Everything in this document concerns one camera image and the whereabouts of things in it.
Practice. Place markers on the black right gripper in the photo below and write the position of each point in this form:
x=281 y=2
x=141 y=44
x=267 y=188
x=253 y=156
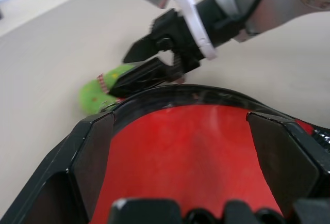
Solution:
x=178 y=35

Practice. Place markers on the green fabric zipper charm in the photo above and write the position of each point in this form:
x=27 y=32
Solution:
x=92 y=97

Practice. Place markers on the red table tennis paddle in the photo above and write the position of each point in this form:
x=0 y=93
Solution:
x=185 y=157

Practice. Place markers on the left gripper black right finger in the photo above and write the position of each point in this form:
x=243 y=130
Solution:
x=288 y=162

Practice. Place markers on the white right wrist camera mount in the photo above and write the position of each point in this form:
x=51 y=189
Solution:
x=190 y=9

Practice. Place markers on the black paddle case clear window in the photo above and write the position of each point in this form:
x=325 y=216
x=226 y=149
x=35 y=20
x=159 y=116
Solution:
x=206 y=95

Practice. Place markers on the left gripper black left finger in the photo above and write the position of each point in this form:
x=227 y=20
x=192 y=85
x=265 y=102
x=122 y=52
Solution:
x=64 y=172

